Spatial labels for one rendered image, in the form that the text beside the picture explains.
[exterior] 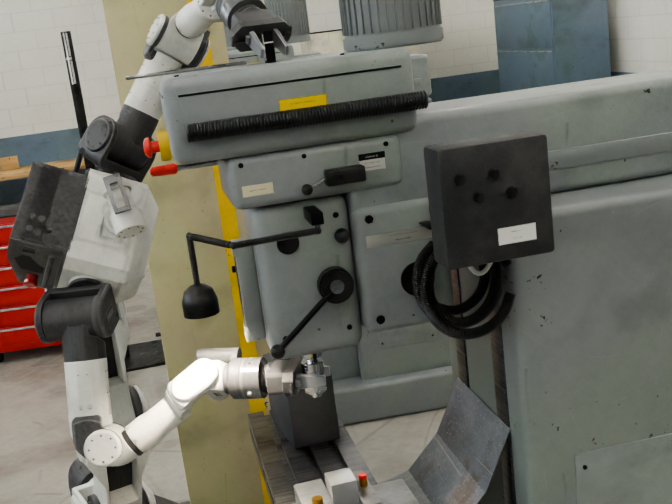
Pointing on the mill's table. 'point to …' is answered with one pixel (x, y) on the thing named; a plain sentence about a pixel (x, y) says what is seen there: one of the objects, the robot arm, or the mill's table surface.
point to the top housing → (345, 77)
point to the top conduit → (306, 116)
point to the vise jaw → (311, 492)
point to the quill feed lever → (338, 289)
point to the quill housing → (303, 276)
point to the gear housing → (308, 171)
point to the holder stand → (306, 415)
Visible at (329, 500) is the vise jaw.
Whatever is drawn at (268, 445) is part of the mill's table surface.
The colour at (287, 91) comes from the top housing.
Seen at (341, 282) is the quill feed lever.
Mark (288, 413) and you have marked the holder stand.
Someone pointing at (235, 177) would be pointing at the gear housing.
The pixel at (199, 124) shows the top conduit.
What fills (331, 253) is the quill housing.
